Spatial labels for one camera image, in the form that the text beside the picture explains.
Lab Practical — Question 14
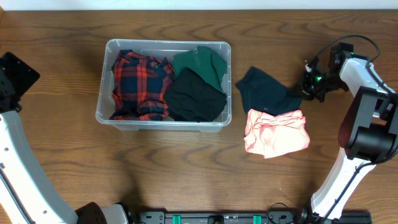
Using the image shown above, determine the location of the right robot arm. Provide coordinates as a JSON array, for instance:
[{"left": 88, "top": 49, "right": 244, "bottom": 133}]
[{"left": 290, "top": 38, "right": 397, "bottom": 223}]

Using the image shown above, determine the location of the clear plastic storage bin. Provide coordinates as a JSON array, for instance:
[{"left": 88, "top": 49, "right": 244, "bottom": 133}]
[{"left": 96, "top": 39, "right": 232, "bottom": 133}]

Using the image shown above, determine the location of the dark navy garment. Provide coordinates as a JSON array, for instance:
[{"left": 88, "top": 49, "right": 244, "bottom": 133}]
[{"left": 235, "top": 67, "right": 302, "bottom": 116}]

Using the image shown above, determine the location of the black cloth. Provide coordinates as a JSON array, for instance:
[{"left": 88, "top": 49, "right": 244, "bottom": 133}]
[{"left": 164, "top": 68, "right": 227, "bottom": 122}]

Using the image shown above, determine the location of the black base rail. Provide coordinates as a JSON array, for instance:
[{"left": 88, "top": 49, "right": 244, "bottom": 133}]
[{"left": 132, "top": 203, "right": 373, "bottom": 224}]

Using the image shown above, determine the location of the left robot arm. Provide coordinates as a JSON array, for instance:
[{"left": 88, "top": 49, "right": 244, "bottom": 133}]
[{"left": 1, "top": 52, "right": 133, "bottom": 224}]

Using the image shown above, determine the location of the pink garment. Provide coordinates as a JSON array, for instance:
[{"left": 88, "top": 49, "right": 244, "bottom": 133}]
[{"left": 244, "top": 109, "right": 310, "bottom": 159}]

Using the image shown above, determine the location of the green garment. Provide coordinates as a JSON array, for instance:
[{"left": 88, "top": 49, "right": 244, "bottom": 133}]
[{"left": 172, "top": 46, "right": 228, "bottom": 92}]

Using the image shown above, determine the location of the red navy plaid shirt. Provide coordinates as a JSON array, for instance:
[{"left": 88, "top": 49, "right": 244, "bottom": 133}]
[{"left": 109, "top": 50, "right": 175, "bottom": 121}]

